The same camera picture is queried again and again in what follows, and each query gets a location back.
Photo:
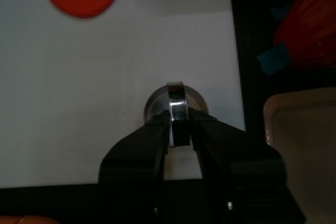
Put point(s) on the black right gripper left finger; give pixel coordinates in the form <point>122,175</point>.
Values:
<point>131,169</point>

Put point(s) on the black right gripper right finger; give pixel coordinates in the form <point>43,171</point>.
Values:
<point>244,172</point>

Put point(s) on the round metal dough cutter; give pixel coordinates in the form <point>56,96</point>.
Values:
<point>178,103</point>

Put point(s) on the plastic tray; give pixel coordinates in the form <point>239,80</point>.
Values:
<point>306,149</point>

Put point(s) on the white cutting board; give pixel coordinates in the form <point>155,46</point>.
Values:
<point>110,87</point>

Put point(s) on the orange round object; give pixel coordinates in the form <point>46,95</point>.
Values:
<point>26,220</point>

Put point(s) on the red plastic cup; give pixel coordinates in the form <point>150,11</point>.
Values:
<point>311,28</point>

